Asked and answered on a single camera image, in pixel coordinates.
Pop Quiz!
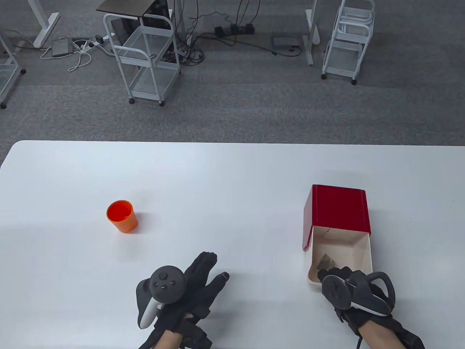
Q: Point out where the black white right controller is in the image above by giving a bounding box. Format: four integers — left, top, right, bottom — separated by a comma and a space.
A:
321, 271, 396, 316

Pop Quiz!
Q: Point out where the white desk leg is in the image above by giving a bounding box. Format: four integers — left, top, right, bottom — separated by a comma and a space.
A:
27, 0, 61, 49
305, 0, 321, 66

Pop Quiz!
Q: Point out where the grey floor outlet plate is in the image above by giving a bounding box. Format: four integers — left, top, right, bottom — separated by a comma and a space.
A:
272, 35, 302, 51

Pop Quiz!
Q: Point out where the person's right hand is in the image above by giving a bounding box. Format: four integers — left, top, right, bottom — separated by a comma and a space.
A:
318, 266, 395, 337

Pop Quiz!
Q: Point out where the person's left hand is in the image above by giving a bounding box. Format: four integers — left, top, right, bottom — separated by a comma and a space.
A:
155, 251, 230, 333

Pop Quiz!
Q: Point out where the dark top small desk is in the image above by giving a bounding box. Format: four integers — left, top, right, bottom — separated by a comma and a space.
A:
96, 0, 171, 19

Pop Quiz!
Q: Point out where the black computer tower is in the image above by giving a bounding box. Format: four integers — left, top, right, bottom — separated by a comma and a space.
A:
142, 0, 172, 27

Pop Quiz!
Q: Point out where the black cable bundle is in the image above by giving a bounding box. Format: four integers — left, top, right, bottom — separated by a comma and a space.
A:
171, 0, 302, 67

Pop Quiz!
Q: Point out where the white stacked utility cart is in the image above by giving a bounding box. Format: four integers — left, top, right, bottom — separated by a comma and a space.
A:
321, 0, 375, 85

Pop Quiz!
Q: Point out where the person's left forearm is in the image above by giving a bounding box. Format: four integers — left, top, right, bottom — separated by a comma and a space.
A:
149, 329, 184, 349

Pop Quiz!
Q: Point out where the black power strip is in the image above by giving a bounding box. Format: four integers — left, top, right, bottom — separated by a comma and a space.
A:
214, 23, 255, 37

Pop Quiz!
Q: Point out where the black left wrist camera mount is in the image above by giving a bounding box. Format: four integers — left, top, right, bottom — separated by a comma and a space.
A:
180, 314, 213, 349

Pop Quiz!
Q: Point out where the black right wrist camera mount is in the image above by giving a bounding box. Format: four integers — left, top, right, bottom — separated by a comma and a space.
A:
394, 320, 425, 349

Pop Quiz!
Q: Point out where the translucent pyramid tea bag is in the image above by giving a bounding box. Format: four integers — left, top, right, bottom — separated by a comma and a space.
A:
317, 253, 336, 271

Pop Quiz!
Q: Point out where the person's right forearm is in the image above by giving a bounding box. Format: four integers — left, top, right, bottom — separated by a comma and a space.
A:
358, 322, 404, 349

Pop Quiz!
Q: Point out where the white wire mesh cart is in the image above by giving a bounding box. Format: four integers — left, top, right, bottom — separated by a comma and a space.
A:
103, 13, 181, 107

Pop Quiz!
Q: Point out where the grey box device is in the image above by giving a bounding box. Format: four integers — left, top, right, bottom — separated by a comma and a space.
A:
51, 38, 74, 57

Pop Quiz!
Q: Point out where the orange plastic cup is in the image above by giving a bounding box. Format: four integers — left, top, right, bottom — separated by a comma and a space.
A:
106, 200, 138, 233

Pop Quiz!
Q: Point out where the red white tea bag box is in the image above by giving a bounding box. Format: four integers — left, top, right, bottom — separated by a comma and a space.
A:
303, 184, 373, 288

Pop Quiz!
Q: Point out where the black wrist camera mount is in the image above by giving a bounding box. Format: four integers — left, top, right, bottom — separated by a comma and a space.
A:
180, 314, 213, 349
394, 320, 425, 349

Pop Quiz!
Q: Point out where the white power strip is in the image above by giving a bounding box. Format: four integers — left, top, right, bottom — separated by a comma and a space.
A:
82, 32, 117, 49

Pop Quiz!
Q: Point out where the black white controller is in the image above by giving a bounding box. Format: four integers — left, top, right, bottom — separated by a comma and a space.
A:
136, 266, 187, 329
321, 271, 396, 316

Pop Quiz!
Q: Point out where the black white left controller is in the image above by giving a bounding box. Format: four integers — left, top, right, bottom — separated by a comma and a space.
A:
136, 266, 187, 329

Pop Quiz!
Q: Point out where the white cart with black wheels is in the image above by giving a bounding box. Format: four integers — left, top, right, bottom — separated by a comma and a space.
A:
0, 27, 27, 109

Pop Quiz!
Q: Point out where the white cable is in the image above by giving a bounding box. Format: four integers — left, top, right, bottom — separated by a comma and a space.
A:
39, 38, 92, 72

